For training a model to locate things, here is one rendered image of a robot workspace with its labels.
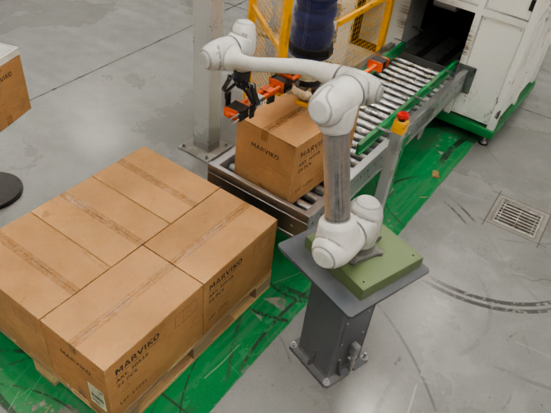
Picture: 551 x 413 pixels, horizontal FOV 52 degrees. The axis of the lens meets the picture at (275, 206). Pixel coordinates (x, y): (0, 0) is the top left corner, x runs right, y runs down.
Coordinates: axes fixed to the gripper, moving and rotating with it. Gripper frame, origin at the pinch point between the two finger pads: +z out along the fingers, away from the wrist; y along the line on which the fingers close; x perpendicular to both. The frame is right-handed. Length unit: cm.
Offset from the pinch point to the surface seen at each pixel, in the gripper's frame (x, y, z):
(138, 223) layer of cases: 34, 35, 67
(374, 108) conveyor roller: -161, 0, 70
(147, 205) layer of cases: 21, 42, 67
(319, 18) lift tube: -51, -5, -30
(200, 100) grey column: -93, 105, 78
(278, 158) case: -28.0, -6.1, 39.2
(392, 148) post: -78, -48, 39
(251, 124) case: -29.3, 13.6, 27.9
